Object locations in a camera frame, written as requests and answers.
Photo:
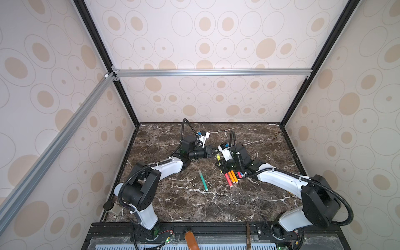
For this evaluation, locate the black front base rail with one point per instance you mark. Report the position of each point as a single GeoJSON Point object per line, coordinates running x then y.
{"type": "Point", "coordinates": [211, 235]}

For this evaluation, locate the red marker pen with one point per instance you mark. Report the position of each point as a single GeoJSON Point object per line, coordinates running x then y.
{"type": "Point", "coordinates": [228, 180]}

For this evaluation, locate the green marker pen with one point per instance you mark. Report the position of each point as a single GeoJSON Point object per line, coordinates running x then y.
{"type": "Point", "coordinates": [203, 181]}

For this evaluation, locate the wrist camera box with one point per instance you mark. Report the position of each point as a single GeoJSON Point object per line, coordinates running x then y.
{"type": "Point", "coordinates": [225, 150]}
{"type": "Point", "coordinates": [202, 137]}

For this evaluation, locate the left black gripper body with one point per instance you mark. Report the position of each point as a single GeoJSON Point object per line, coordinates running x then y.
{"type": "Point", "coordinates": [199, 152]}

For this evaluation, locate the orange marker pen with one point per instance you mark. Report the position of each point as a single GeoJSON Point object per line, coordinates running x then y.
{"type": "Point", "coordinates": [234, 177]}
{"type": "Point", "coordinates": [231, 177]}

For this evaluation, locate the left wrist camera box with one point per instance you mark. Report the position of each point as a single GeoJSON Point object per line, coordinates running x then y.
{"type": "Point", "coordinates": [202, 137]}

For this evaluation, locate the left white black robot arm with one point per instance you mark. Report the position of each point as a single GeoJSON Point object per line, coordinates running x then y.
{"type": "Point", "coordinates": [138, 191]}

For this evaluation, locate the orange brown tool handle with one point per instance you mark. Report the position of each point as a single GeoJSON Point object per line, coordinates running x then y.
{"type": "Point", "coordinates": [191, 241]}

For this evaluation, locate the left diagonal aluminium frame bar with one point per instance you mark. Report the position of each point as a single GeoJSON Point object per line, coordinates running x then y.
{"type": "Point", "coordinates": [25, 187]}

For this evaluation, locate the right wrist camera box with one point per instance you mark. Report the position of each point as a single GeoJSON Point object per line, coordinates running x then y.
{"type": "Point", "coordinates": [225, 150]}

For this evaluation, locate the brown wooden stick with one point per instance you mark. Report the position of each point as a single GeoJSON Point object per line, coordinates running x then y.
{"type": "Point", "coordinates": [248, 236]}

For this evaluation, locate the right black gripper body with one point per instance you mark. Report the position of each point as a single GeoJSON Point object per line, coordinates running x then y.
{"type": "Point", "coordinates": [224, 163]}

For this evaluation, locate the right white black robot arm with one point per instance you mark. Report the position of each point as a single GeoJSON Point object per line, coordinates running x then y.
{"type": "Point", "coordinates": [321, 205]}

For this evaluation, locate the horizontal aluminium frame bar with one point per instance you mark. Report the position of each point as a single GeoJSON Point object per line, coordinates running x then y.
{"type": "Point", "coordinates": [214, 72]}

